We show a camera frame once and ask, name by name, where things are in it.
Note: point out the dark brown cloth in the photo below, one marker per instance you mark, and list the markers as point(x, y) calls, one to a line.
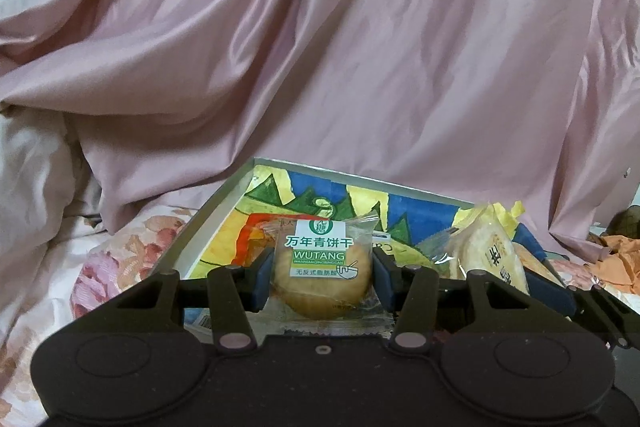
point(625, 221)

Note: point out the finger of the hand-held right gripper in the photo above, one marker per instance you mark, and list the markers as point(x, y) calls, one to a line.
point(531, 237)
point(556, 297)

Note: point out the yellow snack packet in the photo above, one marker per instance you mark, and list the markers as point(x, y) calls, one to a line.
point(507, 211)

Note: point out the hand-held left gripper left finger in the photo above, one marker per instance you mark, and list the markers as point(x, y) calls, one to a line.
point(262, 282)

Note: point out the green label biscuit packet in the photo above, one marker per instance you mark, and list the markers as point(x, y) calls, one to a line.
point(322, 277)

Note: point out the grey box with colourful lining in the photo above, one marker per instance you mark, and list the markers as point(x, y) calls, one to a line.
point(310, 192)

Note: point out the pink satin cloth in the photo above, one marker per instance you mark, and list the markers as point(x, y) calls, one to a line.
point(350, 57)

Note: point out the white crumpled cloth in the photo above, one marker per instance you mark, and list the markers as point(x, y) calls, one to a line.
point(30, 157)

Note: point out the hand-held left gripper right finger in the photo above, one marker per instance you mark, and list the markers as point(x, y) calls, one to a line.
point(384, 282)

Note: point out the floral blanket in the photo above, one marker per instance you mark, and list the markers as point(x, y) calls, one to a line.
point(125, 257)

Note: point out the round rice cracker packet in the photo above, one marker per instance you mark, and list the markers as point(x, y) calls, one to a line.
point(490, 252)

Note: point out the orange cloth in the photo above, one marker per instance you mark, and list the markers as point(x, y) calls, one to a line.
point(622, 262)

